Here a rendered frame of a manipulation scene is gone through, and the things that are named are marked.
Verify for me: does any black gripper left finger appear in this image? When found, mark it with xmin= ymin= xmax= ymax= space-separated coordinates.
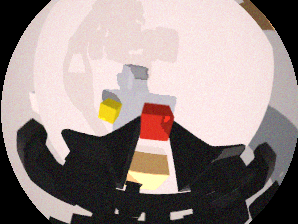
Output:
xmin=61 ymin=116 xmax=141 ymax=189

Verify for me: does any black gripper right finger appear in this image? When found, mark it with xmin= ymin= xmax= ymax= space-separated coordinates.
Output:
xmin=169 ymin=120 xmax=246 ymax=192

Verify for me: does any red cube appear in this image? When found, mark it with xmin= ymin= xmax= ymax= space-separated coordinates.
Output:
xmin=140 ymin=103 xmax=174 ymax=141

